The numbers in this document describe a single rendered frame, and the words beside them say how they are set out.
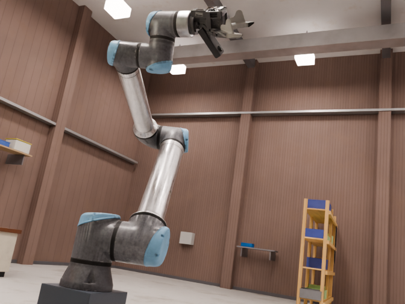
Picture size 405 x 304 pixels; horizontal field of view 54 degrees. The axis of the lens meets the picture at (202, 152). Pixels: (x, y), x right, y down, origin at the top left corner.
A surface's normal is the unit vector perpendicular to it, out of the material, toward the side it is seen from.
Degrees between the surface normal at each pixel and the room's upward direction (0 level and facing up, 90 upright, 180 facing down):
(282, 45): 90
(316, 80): 90
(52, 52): 90
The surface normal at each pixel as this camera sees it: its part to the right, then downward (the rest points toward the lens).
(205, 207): -0.41, -0.28
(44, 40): 0.90, 0.02
